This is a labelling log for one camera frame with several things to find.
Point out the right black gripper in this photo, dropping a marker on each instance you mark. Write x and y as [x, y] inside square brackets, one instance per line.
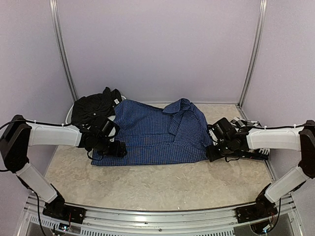
[211, 155]

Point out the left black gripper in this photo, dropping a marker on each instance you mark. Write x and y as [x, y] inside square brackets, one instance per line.
[118, 151]

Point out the blue checked long sleeve shirt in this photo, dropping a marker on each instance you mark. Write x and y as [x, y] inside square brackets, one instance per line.
[175, 134]

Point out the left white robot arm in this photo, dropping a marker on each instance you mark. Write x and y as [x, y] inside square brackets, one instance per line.
[20, 134]

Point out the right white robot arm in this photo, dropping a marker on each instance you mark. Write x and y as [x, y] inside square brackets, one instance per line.
[231, 141]

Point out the black striped shirt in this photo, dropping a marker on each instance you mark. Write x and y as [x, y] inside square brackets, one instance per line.
[88, 108]

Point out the black white plaid folded shirt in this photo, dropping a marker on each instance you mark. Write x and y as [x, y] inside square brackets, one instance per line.
[255, 154]

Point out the white plastic basket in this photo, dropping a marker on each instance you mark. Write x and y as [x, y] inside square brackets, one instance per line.
[69, 114]

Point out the front aluminium rail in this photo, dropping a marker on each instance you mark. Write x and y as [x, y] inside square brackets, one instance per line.
[99, 221]

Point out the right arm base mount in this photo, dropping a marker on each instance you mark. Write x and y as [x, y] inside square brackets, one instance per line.
[256, 211]

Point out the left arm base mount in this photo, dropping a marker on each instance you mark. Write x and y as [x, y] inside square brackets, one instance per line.
[60, 210]

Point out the right aluminium frame post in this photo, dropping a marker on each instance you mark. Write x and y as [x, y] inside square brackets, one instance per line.
[255, 50]

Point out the aluminium frame post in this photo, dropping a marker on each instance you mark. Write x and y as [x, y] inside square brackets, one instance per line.
[255, 50]
[61, 48]

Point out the left aluminium frame post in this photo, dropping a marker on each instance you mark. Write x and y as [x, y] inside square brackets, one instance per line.
[61, 48]

